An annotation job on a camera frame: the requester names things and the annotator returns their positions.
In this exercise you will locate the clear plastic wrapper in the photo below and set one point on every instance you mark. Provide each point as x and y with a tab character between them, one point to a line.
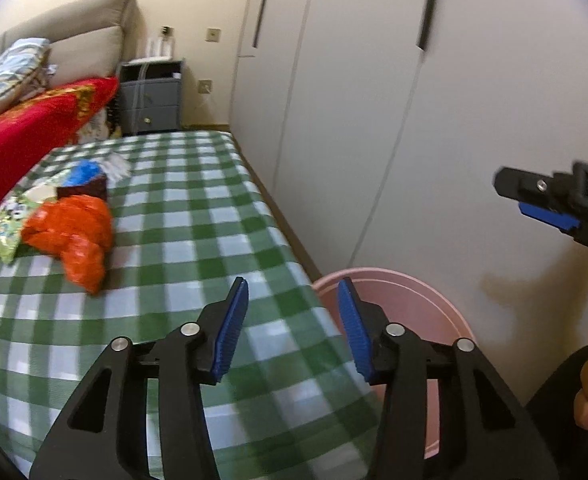
119	167

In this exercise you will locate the orange plastic bag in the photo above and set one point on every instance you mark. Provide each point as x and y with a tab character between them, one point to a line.
69	225

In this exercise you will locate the green and white packet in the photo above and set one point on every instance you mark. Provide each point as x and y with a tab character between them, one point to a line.
44	185

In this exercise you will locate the pink bucket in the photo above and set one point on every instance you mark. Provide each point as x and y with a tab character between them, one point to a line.
414	300

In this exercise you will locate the blue plastic bag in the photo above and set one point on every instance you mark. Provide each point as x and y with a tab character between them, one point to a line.
86	172

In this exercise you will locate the plaid quilt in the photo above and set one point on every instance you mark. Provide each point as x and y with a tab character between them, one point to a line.
9	70

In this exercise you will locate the grey nightstand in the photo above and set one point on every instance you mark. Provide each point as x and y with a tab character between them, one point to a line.
154	100

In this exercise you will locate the floral bed sheet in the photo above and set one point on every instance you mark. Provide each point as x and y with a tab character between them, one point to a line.
96	127

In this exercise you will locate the wall outlet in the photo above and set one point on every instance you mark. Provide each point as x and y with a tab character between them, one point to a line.
205	86

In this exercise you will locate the beige upholstered headboard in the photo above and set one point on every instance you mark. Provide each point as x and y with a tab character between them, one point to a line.
74	10

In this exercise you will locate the dark brown wrapper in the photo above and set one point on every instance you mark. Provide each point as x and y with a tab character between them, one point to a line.
86	191

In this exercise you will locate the panda print packet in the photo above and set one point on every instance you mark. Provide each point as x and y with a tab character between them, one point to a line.
9	225

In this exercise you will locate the white wardrobe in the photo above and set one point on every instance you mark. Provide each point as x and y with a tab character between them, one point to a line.
424	110

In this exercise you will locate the beige cushion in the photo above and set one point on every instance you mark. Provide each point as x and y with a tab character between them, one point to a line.
89	52

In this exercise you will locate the white router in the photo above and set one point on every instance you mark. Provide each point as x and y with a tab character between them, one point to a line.
159	52

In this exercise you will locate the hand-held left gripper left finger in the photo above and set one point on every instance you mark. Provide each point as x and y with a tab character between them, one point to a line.
231	330

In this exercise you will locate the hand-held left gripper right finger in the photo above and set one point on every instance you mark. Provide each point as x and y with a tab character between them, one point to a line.
356	330

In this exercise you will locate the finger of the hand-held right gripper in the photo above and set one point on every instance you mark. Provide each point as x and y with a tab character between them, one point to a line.
529	185
546	216

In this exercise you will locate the wall charger plug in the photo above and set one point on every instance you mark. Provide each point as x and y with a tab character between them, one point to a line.
167	32

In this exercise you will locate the red floral blanket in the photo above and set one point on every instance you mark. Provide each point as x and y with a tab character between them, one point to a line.
24	130

